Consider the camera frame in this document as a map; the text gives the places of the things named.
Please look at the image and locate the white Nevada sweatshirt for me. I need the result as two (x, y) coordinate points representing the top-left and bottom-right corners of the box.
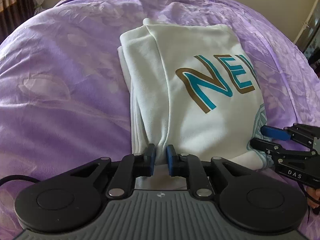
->
(117, 17), (275, 190)

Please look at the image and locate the person's right hand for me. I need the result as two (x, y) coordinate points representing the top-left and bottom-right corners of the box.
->
(306, 186), (320, 215)

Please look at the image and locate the purple bed cover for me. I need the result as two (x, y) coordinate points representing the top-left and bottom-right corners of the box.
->
(0, 0), (320, 240)

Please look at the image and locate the brown patterned curtain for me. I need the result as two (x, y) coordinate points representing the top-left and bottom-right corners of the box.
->
(0, 0), (35, 42)

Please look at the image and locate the black cable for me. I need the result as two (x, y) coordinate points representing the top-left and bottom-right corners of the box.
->
(0, 174), (41, 188)

